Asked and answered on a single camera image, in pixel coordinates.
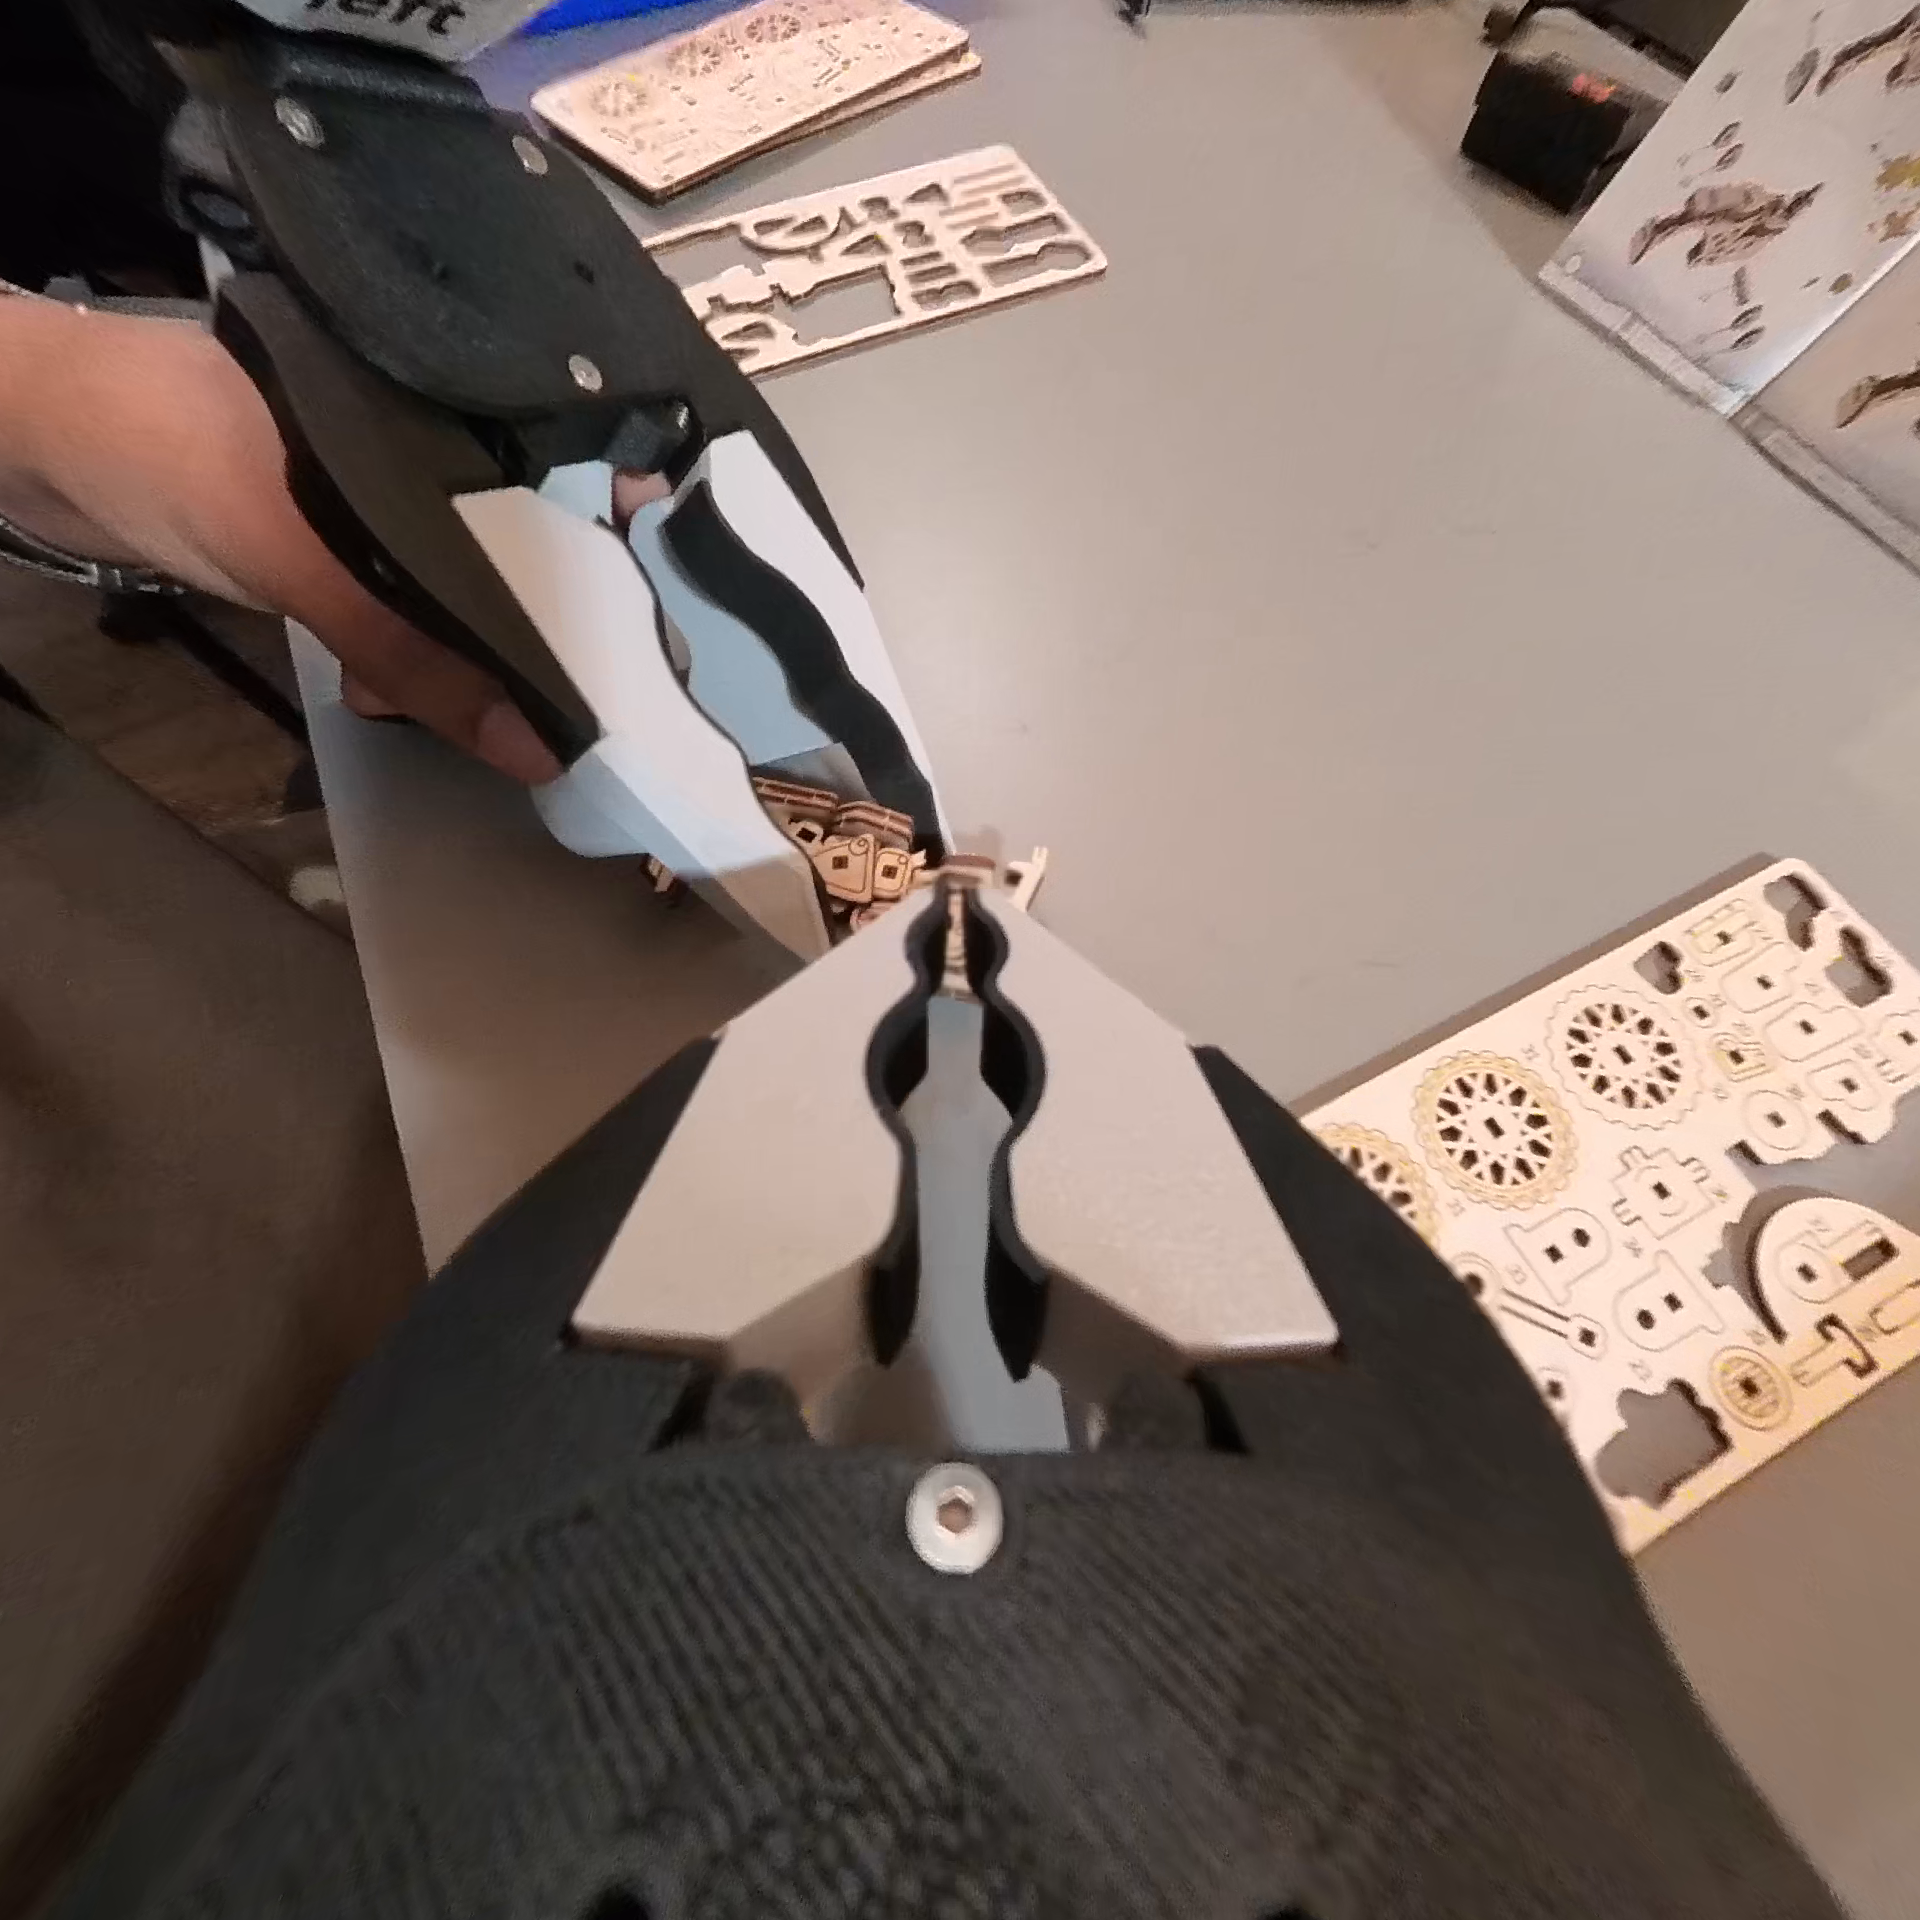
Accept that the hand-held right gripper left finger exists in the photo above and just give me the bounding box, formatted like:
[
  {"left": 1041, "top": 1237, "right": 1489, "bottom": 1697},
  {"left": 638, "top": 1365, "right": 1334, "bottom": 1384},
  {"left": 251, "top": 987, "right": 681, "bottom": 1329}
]
[{"left": 569, "top": 884, "right": 957, "bottom": 1404}]

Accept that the person's brown shirt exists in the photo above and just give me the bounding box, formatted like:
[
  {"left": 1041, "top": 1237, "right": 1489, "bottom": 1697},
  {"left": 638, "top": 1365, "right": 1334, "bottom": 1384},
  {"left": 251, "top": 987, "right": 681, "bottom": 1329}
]
[{"left": 0, "top": 705, "right": 435, "bottom": 1920}]

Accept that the instruction booklet on stand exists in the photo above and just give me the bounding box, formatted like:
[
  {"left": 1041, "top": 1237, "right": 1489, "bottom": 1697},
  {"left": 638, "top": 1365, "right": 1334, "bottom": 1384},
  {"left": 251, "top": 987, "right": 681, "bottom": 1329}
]
[{"left": 1536, "top": 0, "right": 1920, "bottom": 572}]

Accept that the wooden puzzle sheet with wheels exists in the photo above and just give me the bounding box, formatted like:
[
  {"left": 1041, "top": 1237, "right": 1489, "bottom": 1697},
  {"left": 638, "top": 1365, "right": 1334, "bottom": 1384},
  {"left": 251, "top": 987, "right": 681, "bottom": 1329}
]
[{"left": 1296, "top": 856, "right": 1920, "bottom": 1554}]

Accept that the grey desk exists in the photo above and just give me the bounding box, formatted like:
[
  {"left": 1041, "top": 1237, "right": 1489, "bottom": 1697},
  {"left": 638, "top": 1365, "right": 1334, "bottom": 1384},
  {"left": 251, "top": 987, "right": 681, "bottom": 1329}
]
[{"left": 286, "top": 0, "right": 1920, "bottom": 1920}]

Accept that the black tablet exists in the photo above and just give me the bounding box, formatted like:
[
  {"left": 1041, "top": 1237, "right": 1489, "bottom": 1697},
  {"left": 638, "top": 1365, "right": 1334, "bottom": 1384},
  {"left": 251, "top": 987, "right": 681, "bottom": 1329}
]
[{"left": 1485, "top": 0, "right": 1757, "bottom": 69}]

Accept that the wooden model assembly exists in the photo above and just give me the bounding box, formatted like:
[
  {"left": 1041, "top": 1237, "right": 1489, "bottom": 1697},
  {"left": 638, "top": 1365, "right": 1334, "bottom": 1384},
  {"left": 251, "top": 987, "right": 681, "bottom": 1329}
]
[{"left": 643, "top": 773, "right": 1051, "bottom": 1000}]

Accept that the slotted wooden puzzle sheet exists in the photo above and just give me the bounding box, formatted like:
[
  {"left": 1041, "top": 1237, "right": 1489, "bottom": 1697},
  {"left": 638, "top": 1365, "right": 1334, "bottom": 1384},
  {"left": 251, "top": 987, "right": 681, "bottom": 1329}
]
[{"left": 643, "top": 144, "right": 1113, "bottom": 378}]

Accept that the silver bracelet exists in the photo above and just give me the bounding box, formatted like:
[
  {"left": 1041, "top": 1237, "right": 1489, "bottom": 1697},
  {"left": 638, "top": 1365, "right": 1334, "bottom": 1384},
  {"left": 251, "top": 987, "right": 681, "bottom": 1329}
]
[{"left": 0, "top": 511, "right": 159, "bottom": 599}]

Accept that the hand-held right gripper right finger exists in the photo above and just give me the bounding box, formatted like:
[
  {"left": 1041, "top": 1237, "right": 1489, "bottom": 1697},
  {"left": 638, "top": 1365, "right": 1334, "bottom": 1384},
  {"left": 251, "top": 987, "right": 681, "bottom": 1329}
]
[{"left": 970, "top": 889, "right": 1342, "bottom": 1434}]

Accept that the engraved wooden puzzle sheet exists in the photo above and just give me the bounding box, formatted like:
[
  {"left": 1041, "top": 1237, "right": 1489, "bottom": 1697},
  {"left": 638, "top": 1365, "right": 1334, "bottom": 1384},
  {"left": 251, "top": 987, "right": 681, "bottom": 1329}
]
[{"left": 531, "top": 0, "right": 985, "bottom": 203}]

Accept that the small black box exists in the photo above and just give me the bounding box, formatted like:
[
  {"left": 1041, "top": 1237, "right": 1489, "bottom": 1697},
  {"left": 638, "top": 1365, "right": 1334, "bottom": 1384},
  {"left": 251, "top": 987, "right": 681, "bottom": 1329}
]
[{"left": 1463, "top": 37, "right": 1683, "bottom": 212}]

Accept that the person's left hand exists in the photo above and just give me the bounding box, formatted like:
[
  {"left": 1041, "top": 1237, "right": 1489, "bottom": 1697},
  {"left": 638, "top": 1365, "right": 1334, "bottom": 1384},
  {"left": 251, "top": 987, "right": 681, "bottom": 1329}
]
[{"left": 0, "top": 292, "right": 569, "bottom": 785}]

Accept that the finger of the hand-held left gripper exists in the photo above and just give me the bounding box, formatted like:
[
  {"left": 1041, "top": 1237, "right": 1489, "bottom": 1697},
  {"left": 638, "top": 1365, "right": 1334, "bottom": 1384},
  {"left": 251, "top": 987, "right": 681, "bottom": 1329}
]
[
  {"left": 447, "top": 488, "right": 840, "bottom": 965},
  {"left": 630, "top": 433, "right": 957, "bottom": 860}
]

